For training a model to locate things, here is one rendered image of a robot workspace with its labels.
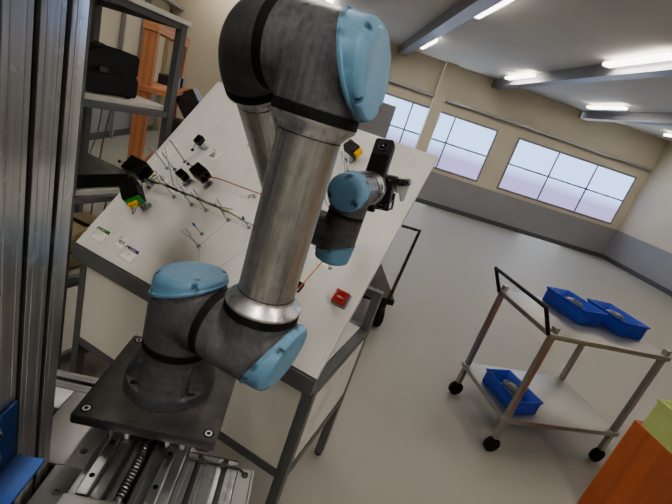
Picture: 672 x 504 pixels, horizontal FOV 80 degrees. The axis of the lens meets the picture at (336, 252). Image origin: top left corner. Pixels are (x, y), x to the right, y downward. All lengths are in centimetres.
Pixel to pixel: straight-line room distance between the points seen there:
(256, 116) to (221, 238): 108
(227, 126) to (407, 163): 86
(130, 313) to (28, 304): 135
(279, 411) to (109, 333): 87
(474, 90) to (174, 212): 1030
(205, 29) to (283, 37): 985
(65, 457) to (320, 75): 69
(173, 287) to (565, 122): 1228
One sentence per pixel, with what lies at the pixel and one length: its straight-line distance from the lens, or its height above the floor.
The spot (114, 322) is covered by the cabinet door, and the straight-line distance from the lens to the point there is 200.
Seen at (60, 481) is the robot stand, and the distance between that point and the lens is 81.
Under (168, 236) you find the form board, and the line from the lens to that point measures 179.
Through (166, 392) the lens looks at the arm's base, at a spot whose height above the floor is 120.
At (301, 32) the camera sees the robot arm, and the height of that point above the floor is 176.
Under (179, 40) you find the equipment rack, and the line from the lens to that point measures 215.
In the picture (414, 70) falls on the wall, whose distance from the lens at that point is 1118.
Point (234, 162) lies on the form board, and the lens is 189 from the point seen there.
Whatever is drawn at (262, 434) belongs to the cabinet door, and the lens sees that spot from 169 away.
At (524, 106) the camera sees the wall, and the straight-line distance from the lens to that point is 1209.
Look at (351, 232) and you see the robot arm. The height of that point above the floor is 148.
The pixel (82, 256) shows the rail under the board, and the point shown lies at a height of 83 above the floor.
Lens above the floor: 170
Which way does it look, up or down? 19 degrees down
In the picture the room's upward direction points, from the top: 18 degrees clockwise
